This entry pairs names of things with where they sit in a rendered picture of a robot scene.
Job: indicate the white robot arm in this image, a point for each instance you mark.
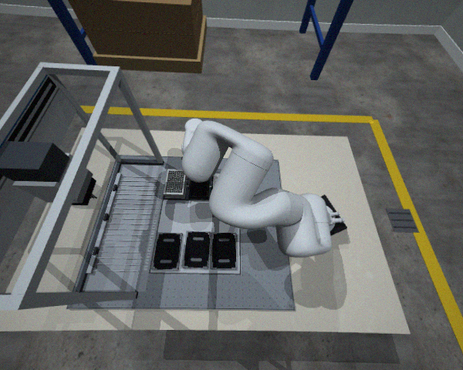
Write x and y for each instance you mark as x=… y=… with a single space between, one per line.
x=300 y=220

